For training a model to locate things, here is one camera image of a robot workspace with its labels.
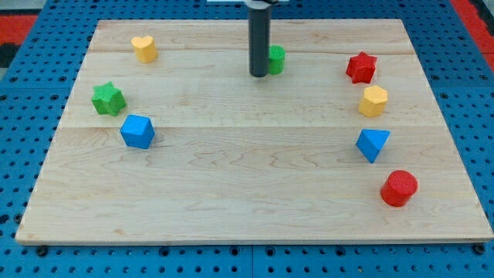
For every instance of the yellow heart block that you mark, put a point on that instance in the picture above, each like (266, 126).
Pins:
(144, 48)

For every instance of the light wooden board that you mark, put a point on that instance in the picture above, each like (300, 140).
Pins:
(242, 160)

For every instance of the blue cube block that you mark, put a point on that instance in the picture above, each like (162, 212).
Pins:
(137, 131)

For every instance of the red cylinder block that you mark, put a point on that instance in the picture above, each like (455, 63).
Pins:
(399, 187)

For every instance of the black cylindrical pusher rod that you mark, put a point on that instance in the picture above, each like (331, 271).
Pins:
(259, 35)

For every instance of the green star block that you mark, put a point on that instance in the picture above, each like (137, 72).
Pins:
(107, 99)

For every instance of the green cylinder block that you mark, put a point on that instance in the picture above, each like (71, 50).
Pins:
(277, 56)

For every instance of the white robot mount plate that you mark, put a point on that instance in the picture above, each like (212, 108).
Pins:
(259, 4)

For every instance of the blue triangle block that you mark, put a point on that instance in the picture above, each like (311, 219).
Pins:
(370, 143)

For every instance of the red star block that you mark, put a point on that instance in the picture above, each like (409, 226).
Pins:
(361, 68)

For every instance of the yellow hexagon block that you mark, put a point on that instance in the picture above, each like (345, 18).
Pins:
(373, 101)

